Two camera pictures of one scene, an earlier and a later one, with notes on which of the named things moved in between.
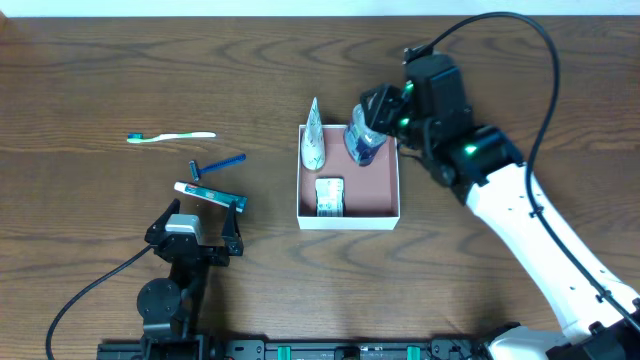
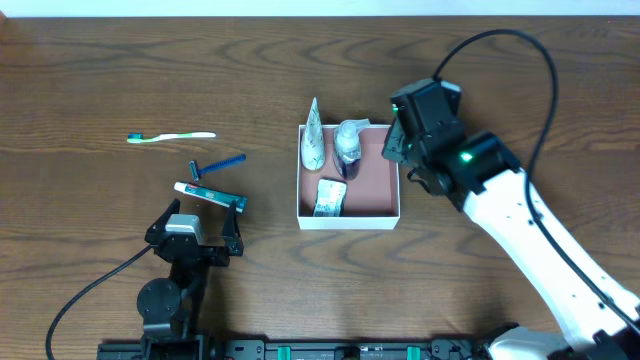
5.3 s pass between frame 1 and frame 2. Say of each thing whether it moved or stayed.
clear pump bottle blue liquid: moved
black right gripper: moved
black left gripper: stayed
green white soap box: stayed
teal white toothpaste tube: stayed
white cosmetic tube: stayed
